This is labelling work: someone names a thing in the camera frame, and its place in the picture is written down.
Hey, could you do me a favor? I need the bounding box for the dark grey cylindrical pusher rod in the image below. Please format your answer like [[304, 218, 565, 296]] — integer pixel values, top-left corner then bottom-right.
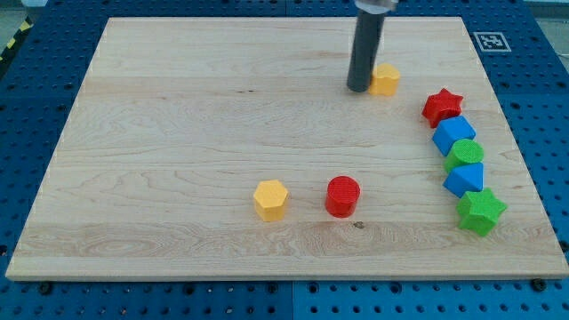
[[347, 9, 385, 92]]

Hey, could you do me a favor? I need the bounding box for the silver metal rod mount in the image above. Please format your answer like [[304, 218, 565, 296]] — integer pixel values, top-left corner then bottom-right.
[[355, 0, 398, 14]]

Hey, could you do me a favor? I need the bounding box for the yellow hexagon block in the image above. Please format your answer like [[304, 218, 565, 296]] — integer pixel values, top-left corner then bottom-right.
[[253, 180, 289, 222]]

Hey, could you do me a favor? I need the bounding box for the yellow heart block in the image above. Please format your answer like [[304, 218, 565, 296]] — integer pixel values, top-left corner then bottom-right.
[[368, 63, 400, 96]]

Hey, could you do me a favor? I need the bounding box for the red star block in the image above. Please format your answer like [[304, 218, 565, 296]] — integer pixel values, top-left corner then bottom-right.
[[421, 88, 463, 128]]

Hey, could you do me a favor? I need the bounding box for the white fiducial marker tag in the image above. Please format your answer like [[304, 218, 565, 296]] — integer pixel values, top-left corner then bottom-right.
[[474, 31, 511, 52]]

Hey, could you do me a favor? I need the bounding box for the blue cube block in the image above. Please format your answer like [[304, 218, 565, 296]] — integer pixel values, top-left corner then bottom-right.
[[432, 116, 477, 156]]

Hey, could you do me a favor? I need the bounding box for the green cylinder block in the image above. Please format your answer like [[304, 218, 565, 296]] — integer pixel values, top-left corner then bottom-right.
[[444, 139, 485, 172]]

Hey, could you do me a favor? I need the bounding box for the red cylinder block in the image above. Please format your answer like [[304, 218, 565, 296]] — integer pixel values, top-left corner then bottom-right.
[[325, 176, 361, 219]]

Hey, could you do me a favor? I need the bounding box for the blue triangle block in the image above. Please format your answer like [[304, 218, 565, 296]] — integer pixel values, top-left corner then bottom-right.
[[443, 163, 484, 197]]

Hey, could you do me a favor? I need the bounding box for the light wooden board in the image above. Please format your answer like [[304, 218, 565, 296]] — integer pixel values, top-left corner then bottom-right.
[[6, 17, 568, 282]]

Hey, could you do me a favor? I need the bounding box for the green star block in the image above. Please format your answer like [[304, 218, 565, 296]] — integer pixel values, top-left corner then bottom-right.
[[456, 188, 508, 236]]

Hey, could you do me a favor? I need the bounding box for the black bolt right front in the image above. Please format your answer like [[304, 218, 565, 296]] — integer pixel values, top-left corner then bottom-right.
[[530, 278, 548, 292]]

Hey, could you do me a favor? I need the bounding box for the yellow black hazard tape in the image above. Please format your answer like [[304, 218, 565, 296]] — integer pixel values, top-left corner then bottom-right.
[[1, 17, 34, 64]]

